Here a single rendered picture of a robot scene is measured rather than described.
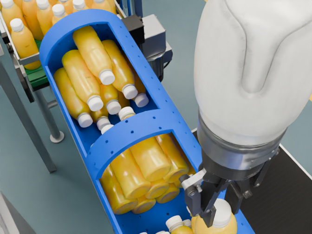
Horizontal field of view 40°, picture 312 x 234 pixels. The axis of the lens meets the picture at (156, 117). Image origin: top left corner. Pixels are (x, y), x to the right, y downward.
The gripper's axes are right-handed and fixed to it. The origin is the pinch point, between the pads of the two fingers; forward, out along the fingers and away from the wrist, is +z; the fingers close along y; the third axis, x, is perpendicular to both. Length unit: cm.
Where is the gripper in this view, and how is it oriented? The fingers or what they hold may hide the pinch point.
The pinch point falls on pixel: (220, 204)
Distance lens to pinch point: 66.1
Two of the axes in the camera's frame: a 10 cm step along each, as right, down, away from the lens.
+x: -4.3, -7.5, 5.0
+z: 0.3, 5.4, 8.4
